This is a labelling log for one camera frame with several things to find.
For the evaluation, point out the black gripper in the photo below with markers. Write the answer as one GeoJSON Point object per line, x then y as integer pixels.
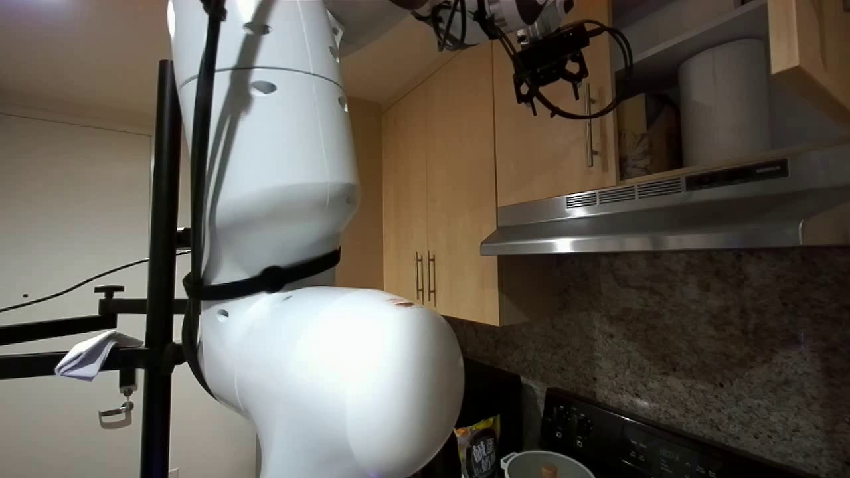
{"type": "Point", "coordinates": [550, 60]}

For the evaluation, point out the cabinet door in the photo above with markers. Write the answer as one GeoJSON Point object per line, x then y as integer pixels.
{"type": "Point", "coordinates": [542, 156]}

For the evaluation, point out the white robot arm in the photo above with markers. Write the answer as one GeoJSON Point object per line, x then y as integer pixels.
{"type": "Point", "coordinates": [336, 380]}

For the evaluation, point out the tall light wood cabinet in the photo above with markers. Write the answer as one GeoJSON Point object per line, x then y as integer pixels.
{"type": "Point", "coordinates": [428, 193]}

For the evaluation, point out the black electric stove top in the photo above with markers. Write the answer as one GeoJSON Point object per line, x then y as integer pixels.
{"type": "Point", "coordinates": [610, 442]}

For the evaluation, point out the stainless steel range hood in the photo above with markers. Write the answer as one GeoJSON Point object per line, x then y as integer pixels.
{"type": "Point", "coordinates": [794, 197]}

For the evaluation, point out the snack bag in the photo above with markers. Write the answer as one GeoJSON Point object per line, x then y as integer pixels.
{"type": "Point", "coordinates": [480, 446]}

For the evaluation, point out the crumpled white paper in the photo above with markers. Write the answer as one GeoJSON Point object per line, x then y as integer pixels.
{"type": "Point", "coordinates": [88, 358]}

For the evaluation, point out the white vent duct pipe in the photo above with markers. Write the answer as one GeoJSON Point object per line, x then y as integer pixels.
{"type": "Point", "coordinates": [723, 103]}

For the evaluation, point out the white pot with handles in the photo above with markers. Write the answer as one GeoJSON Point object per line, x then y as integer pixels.
{"type": "Point", "coordinates": [539, 464]}

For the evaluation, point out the black camera stand pole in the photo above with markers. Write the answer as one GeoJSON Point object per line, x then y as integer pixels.
{"type": "Point", "coordinates": [157, 355]}

